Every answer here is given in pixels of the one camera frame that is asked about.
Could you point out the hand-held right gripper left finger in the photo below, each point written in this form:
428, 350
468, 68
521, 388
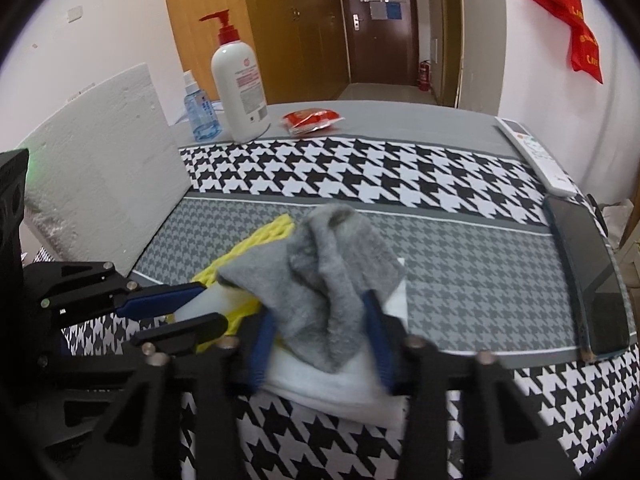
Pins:
262, 350

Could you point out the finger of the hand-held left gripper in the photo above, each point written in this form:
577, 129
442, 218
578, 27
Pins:
160, 300
190, 332

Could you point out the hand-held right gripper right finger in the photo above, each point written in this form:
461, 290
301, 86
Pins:
380, 345

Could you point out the grey knitted cloth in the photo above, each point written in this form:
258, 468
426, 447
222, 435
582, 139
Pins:
325, 270

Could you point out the yellow foam fruit net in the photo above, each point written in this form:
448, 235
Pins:
260, 245

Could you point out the white foam box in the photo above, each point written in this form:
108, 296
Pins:
100, 160

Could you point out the houndstooth table cloth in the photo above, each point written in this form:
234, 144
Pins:
450, 270

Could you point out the blue spray bottle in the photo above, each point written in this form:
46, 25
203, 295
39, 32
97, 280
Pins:
202, 115

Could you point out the black smartphone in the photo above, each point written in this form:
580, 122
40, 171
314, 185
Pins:
585, 270

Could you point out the white pump bottle red cap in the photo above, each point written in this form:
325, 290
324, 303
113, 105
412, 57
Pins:
240, 90

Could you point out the red snack packet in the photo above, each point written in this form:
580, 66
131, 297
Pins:
312, 120

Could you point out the white remote control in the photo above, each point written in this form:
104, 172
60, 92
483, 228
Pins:
537, 157

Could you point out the red fire extinguisher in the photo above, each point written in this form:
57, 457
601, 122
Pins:
424, 76

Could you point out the wooden wardrobe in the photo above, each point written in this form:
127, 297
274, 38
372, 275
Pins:
295, 50

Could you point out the dark brown entrance door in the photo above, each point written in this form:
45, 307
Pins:
380, 50

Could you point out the blue door notice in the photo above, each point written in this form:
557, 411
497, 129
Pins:
393, 11

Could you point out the red plastic bag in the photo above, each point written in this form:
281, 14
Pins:
575, 25

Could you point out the white wall plate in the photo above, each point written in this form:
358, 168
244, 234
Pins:
75, 14

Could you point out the wooden side door frame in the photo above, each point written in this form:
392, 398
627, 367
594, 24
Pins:
450, 35

